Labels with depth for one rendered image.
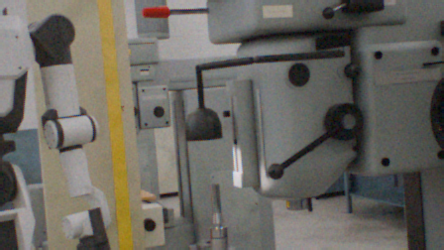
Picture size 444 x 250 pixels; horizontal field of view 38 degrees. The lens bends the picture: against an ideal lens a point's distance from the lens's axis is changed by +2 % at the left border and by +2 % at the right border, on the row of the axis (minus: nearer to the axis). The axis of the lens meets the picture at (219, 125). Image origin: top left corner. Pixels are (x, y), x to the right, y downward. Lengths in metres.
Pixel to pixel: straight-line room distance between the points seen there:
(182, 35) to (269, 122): 9.56
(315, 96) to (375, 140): 0.14
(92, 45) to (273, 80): 1.82
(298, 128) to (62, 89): 0.82
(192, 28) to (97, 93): 7.95
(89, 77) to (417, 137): 1.88
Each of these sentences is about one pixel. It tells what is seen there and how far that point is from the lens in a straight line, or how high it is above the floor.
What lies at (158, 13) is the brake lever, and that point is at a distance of 1.32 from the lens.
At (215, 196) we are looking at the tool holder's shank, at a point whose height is 1.25.
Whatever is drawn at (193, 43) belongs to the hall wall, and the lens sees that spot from 10.81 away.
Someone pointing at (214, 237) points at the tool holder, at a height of 1.15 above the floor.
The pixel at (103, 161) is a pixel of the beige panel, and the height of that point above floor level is 1.26.
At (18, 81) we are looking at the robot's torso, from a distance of 1.75.
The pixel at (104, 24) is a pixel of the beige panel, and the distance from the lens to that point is 2.97.
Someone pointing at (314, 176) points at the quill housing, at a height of 1.36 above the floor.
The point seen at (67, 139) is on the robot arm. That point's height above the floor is 1.43.
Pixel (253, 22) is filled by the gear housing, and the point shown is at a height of 1.65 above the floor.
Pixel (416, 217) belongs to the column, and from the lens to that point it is 1.64.
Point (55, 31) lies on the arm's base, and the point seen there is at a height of 1.73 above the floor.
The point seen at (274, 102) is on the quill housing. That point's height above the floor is 1.50.
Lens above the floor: 1.53
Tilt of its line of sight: 3 degrees down
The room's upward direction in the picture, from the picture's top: 5 degrees counter-clockwise
